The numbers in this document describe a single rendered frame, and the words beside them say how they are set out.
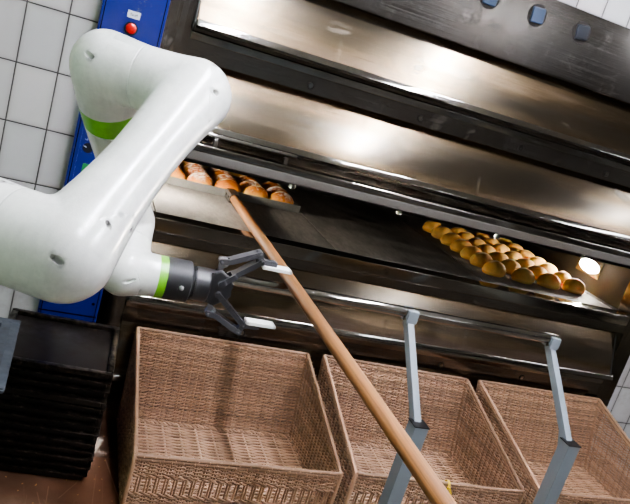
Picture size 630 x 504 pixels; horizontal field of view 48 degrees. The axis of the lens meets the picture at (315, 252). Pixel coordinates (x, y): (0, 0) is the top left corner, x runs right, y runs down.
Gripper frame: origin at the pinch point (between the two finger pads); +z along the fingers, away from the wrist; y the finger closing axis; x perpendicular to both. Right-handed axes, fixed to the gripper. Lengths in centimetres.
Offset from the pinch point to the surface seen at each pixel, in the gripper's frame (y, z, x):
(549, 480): 36, 89, 7
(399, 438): -1, 6, 57
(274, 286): 2.4, 3.6, -14.7
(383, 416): -1, 6, 50
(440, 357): 29, 82, -51
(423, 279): 3, 65, -51
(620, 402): 36, 167, -50
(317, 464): 53, 32, -17
